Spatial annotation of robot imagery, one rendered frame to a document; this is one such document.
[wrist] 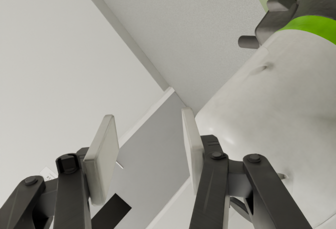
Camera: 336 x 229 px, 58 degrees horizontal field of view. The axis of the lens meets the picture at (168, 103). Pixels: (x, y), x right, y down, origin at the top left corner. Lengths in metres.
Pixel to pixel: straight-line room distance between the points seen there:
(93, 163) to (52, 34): 3.02
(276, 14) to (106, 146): 0.34
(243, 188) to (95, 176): 0.08
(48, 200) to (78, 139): 3.15
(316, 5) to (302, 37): 0.06
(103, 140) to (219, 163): 0.07
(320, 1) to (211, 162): 0.28
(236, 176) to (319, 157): 0.16
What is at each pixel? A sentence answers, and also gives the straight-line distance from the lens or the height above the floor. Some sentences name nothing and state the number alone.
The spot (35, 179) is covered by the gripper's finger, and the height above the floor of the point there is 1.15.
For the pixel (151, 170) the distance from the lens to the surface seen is 3.68.
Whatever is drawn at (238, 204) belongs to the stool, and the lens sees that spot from 2.89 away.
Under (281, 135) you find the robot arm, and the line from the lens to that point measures 0.30.
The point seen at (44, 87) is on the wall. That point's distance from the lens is 3.17.
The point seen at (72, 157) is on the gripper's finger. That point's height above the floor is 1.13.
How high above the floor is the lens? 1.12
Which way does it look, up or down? 16 degrees down
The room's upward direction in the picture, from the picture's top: 136 degrees counter-clockwise
